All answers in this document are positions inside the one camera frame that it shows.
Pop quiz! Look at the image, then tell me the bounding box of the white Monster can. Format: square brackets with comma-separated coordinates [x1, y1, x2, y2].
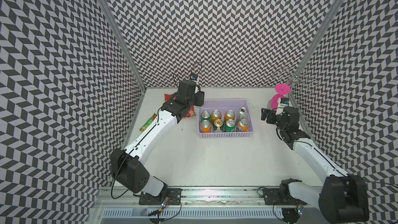
[238, 107, 249, 120]

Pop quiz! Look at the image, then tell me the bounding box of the lavender plastic basket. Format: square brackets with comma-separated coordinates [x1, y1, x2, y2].
[197, 99, 255, 139]

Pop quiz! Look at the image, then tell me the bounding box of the orange Fanta can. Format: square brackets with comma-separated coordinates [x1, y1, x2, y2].
[236, 118, 249, 132]

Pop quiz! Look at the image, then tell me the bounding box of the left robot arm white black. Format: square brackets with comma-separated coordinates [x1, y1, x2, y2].
[110, 80, 205, 197]

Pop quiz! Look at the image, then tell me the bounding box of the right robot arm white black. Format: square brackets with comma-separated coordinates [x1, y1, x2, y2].
[261, 106, 370, 224]

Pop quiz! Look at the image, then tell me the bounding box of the red candy bag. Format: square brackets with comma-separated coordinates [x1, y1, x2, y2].
[164, 94, 196, 118]

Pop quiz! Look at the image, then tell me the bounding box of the green soda can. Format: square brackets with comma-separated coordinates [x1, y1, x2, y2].
[200, 111, 211, 122]

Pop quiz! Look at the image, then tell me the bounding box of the green snack bag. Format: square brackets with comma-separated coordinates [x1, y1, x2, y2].
[140, 113, 157, 132]

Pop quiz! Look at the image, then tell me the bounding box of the gold top green can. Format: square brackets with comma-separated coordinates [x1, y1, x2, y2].
[212, 118, 224, 133]

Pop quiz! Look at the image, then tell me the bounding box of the green can front middle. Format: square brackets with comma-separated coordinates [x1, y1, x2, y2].
[224, 119, 236, 132]

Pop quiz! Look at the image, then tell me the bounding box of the chrome glass holder stand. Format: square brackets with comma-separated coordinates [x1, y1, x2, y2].
[267, 67, 320, 110]

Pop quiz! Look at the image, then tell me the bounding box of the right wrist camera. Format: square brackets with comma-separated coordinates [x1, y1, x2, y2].
[276, 97, 290, 115]

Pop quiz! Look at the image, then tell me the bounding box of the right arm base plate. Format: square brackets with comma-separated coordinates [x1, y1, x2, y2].
[260, 188, 307, 206]

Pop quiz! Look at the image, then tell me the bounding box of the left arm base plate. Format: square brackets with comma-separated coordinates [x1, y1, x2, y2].
[139, 188, 182, 206]

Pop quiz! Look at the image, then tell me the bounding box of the aluminium front rail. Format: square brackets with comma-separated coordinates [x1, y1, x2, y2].
[93, 186, 352, 209]

